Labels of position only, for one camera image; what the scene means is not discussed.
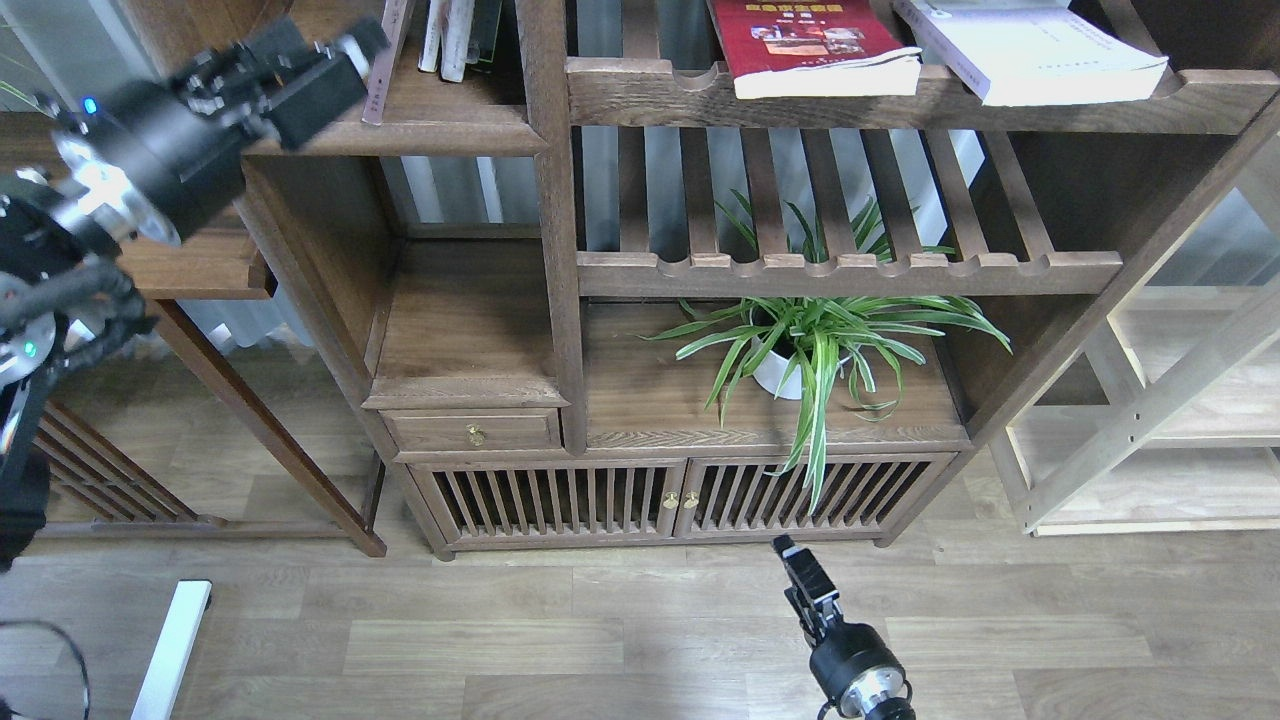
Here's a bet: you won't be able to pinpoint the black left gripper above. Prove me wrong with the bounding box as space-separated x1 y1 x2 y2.
52 15 390 245

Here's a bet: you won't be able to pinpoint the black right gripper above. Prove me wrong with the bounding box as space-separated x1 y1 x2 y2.
772 536 909 719

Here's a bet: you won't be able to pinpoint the dark red book white characters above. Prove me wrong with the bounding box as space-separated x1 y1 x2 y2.
362 0 415 126

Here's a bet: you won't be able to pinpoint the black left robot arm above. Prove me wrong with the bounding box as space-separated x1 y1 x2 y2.
1 15 390 571

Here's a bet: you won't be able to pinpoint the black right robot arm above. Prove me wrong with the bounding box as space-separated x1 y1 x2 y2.
772 534 916 719

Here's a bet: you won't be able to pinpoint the light wooden shelf unit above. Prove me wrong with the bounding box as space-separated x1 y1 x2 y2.
989 138 1279 536

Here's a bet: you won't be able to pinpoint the red book on top shelf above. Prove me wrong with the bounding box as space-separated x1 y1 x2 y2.
707 1 922 100

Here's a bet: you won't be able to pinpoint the right slatted cabinet door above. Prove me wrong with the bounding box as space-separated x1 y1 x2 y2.
660 454 952 543

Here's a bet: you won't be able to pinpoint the slatted cabinet door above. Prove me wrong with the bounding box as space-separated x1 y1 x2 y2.
408 459 686 551
660 454 952 543

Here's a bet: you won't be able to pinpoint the transparent upright folder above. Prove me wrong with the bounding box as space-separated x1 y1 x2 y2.
466 0 504 73

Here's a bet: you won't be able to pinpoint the dark wooden side table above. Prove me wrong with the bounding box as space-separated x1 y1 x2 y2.
40 211 387 559

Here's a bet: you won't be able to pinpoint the green spider plant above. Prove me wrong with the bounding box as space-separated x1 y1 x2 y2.
643 190 1012 512

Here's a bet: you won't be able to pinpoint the green plant leaves far left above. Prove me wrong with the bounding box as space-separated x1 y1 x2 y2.
0 79 40 111

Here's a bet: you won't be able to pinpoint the left slatted cabinet door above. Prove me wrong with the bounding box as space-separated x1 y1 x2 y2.
408 459 686 551

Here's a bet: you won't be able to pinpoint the dark wooden bookshelf cabinet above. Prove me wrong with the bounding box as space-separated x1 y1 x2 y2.
122 0 1280 562

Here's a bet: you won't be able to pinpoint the small wooden drawer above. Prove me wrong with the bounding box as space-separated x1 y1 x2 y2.
381 407 561 452

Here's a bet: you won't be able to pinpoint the wooden slatted rack left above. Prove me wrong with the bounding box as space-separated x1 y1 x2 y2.
35 401 230 537

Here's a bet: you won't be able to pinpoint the white bar on floor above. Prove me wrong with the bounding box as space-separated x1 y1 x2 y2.
131 579 212 719

